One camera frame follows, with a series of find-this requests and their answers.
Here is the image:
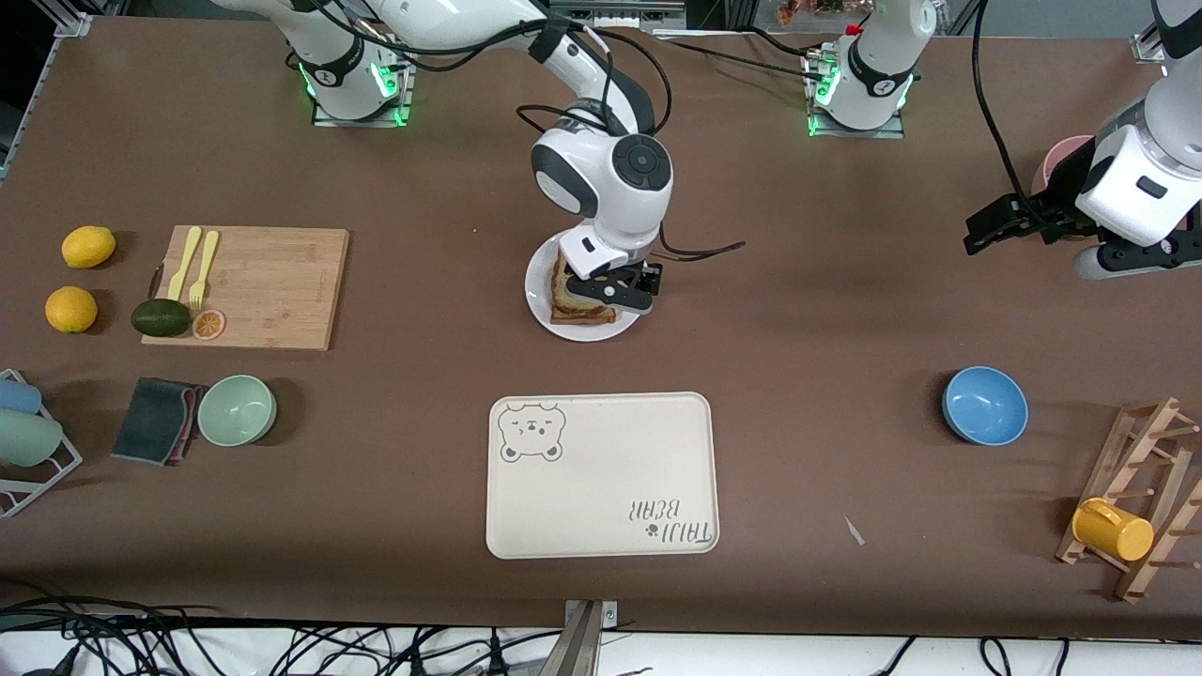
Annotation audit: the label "white round plate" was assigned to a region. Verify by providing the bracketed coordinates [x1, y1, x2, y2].
[524, 230, 652, 343]

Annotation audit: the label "pink bowl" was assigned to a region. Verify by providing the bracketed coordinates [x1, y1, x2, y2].
[1033, 136, 1194, 241]

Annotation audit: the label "blue bowl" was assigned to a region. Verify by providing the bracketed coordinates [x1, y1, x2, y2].
[942, 366, 1029, 446]

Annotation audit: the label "cream tray with bear print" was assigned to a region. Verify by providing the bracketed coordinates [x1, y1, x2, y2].
[485, 392, 720, 561]

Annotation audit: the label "grey metal box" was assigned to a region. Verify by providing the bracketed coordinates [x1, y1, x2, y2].
[554, 0, 686, 29]

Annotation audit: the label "wooden mug rack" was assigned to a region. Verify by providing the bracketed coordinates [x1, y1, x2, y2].
[1056, 397, 1202, 604]

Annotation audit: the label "bamboo cutting board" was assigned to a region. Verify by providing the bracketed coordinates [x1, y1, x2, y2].
[141, 225, 350, 352]

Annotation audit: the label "yellow mug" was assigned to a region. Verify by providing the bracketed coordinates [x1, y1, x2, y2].
[1071, 498, 1155, 562]

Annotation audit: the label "yellow plastic fork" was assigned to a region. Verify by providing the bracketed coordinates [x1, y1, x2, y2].
[189, 231, 220, 312]

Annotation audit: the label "mint green bowl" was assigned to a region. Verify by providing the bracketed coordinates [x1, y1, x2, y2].
[196, 375, 278, 448]

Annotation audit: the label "yellow plastic knife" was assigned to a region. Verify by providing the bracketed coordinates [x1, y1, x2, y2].
[167, 226, 203, 301]

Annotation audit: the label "pink cloth under grey cloth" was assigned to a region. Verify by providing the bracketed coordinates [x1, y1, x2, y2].
[178, 385, 204, 461]

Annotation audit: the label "dark green avocado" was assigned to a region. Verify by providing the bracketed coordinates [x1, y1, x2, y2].
[131, 299, 193, 338]

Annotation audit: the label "folded grey cloth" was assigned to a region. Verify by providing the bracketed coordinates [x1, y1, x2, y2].
[111, 377, 194, 467]

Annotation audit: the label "yellow lemon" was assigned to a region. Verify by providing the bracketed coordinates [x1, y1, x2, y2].
[61, 225, 117, 269]
[45, 286, 99, 334]

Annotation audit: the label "blue plastic cup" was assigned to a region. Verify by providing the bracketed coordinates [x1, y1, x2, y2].
[0, 378, 43, 416]

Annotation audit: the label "mint green plastic cup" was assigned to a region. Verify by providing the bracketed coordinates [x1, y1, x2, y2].
[0, 409, 65, 469]

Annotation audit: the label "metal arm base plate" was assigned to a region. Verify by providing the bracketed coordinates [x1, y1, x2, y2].
[804, 52, 907, 140]
[313, 38, 416, 128]

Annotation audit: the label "black cable on table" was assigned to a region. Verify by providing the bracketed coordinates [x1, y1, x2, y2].
[653, 26, 832, 84]

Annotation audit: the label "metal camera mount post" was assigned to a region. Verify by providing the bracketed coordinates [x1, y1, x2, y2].
[562, 599, 619, 676]

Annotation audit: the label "aluminium frame rail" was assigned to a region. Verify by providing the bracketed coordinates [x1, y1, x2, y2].
[0, 36, 59, 184]

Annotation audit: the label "white wire cup rack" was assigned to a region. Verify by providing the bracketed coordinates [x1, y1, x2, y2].
[0, 369, 84, 519]

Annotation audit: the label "tangled black floor cables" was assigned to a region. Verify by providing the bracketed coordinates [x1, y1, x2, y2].
[0, 582, 564, 676]

